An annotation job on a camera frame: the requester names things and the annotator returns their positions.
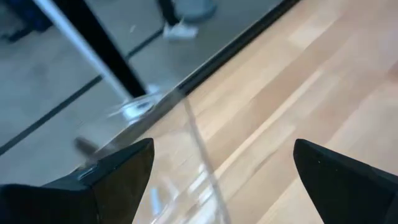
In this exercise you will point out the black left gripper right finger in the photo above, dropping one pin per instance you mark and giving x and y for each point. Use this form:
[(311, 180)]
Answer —
[(348, 189)]

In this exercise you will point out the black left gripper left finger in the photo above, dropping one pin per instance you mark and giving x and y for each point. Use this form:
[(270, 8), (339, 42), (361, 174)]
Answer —
[(77, 199)]

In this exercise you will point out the clear plastic bin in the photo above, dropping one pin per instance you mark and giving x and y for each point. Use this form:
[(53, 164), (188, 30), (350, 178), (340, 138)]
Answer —
[(199, 155)]

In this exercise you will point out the silver black column round base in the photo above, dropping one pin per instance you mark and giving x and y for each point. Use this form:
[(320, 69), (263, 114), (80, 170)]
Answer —
[(102, 49)]

